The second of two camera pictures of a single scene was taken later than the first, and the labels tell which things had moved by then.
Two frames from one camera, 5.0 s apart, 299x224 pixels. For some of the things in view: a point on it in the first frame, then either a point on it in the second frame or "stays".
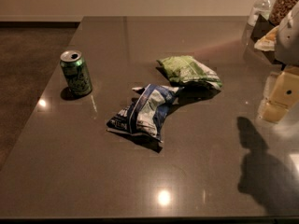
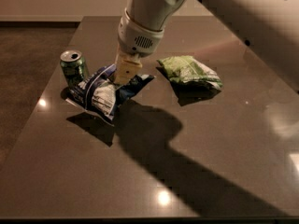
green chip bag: [184, 69] stays
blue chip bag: [145, 113] to [99, 92]
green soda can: [76, 71] stays
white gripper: [288, 40] to [136, 39]
